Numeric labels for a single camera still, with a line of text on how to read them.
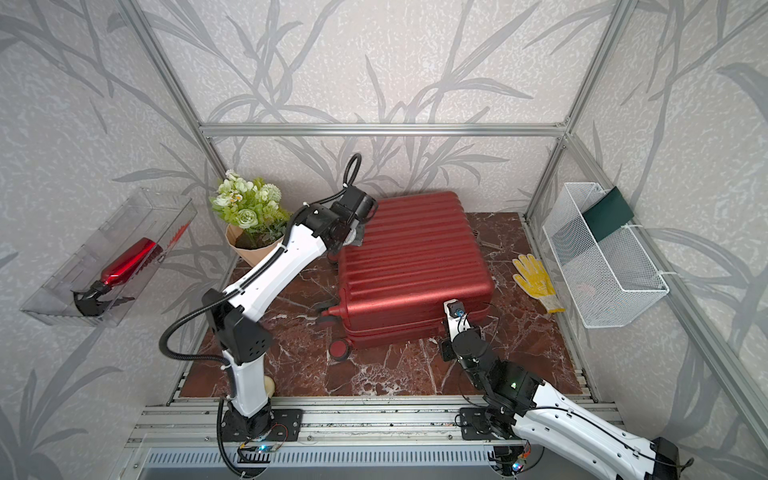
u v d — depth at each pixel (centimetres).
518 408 52
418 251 81
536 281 102
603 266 62
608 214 71
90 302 59
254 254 90
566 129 94
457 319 64
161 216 83
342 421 76
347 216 60
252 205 85
